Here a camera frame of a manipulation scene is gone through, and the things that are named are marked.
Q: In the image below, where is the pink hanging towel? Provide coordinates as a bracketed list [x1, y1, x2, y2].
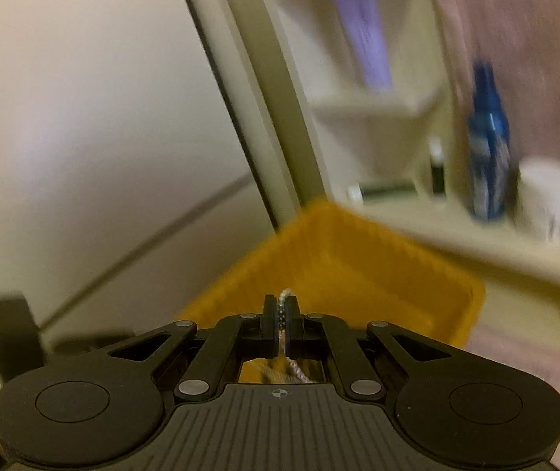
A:
[422, 0, 560, 172]

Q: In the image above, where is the purple tube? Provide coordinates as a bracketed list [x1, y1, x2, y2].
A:
[331, 0, 393, 91]

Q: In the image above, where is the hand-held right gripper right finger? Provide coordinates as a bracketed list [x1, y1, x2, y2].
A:
[285, 297, 454, 403]

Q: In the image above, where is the dark green tube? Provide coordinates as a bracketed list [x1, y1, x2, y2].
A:
[346, 181, 415, 203]

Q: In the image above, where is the white green lip balm stick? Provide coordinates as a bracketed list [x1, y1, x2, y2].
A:
[427, 137, 448, 197]

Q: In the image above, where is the orange plastic tray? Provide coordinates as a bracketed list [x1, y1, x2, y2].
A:
[174, 196, 487, 384]

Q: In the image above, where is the cream wooden shelf unit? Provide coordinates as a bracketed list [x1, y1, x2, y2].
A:
[260, 0, 560, 349]

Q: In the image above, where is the blue spray bottle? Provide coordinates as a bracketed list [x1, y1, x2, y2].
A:
[464, 61, 511, 221]

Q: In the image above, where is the white cream jar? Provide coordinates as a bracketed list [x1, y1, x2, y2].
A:
[513, 157, 560, 242]

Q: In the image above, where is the pale braided cord bracelet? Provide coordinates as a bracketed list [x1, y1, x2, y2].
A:
[259, 288, 321, 384]

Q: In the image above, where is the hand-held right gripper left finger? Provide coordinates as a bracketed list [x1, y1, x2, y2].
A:
[108, 294, 280, 403]

